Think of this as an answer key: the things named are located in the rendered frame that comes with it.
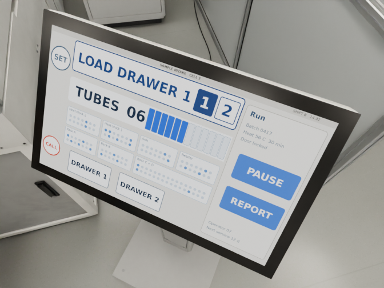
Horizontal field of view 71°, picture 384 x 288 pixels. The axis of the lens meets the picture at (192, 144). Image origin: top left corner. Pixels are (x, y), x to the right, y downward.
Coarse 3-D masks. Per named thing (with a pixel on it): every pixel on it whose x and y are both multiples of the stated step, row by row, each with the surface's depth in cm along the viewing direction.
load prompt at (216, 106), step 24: (96, 48) 44; (96, 72) 45; (120, 72) 44; (144, 72) 43; (168, 72) 42; (144, 96) 44; (168, 96) 43; (192, 96) 42; (216, 96) 41; (216, 120) 42
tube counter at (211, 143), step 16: (128, 112) 46; (144, 112) 45; (160, 112) 44; (144, 128) 46; (160, 128) 45; (176, 128) 44; (192, 128) 43; (208, 128) 42; (192, 144) 44; (208, 144) 43; (224, 144) 42
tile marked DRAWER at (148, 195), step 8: (120, 176) 50; (128, 176) 50; (120, 184) 51; (128, 184) 50; (136, 184) 49; (144, 184) 49; (120, 192) 51; (128, 192) 51; (136, 192) 50; (144, 192) 49; (152, 192) 49; (160, 192) 48; (136, 200) 50; (144, 200) 50; (152, 200) 49; (160, 200) 49; (152, 208) 50; (160, 208) 49
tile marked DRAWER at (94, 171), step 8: (72, 152) 52; (72, 160) 52; (80, 160) 52; (88, 160) 51; (72, 168) 53; (80, 168) 52; (88, 168) 52; (96, 168) 51; (104, 168) 51; (112, 168) 50; (80, 176) 53; (88, 176) 52; (96, 176) 52; (104, 176) 51; (104, 184) 52
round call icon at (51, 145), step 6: (42, 138) 53; (48, 138) 52; (54, 138) 52; (42, 144) 53; (48, 144) 53; (54, 144) 52; (60, 144) 52; (42, 150) 54; (48, 150) 53; (54, 150) 53; (60, 150) 52; (54, 156) 53
